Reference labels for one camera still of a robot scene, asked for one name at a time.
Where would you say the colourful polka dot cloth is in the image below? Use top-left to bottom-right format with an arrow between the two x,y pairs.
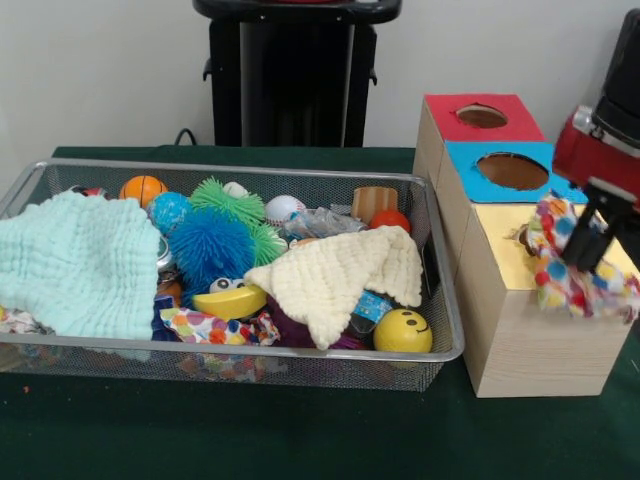
158,305 -> 282,347
528,192 -> 640,322

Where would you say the green spiky rubber toy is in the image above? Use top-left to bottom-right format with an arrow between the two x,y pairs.
188,174 -> 289,269

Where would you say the yellow banana toy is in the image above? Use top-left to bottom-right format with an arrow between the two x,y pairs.
192,283 -> 270,321

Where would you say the red orange ball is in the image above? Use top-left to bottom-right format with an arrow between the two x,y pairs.
370,209 -> 412,235

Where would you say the yellow smiley face ball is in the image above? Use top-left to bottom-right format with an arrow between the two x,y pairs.
373,308 -> 434,354

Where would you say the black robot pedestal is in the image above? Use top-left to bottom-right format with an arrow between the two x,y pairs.
192,0 -> 404,148

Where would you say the orange basketball toy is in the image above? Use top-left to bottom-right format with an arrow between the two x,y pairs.
119,175 -> 170,209

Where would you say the wooden box with three holes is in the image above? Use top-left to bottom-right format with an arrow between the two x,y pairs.
413,92 -> 640,399

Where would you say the blue spiky rubber ball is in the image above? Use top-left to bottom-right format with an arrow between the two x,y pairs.
167,208 -> 259,296

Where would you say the mint green muslin cloth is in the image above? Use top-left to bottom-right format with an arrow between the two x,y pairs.
0,191 -> 164,341

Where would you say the white baseball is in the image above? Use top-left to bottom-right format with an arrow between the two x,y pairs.
264,194 -> 307,229

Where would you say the silver mesh bin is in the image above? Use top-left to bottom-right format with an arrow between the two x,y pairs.
0,158 -> 466,394

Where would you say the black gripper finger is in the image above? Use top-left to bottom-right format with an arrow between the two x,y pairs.
562,198 -> 599,267
582,210 -> 624,274

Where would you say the cream muslin cloth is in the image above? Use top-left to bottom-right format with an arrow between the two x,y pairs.
243,224 -> 425,351

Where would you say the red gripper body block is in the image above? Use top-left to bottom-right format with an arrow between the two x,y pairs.
552,115 -> 640,214

